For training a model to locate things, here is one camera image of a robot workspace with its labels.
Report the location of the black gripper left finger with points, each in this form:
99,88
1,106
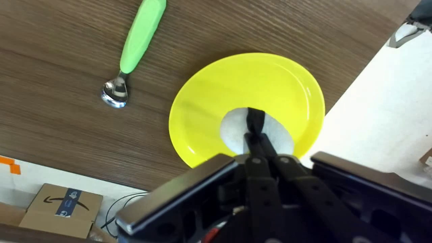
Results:
252,143

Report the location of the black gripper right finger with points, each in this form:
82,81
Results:
369,175

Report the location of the orange floor tape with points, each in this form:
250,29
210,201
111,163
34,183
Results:
11,164

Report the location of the printed cardboard shipping box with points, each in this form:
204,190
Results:
45,210

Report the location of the yellow plastic plate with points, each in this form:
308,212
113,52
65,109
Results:
217,89

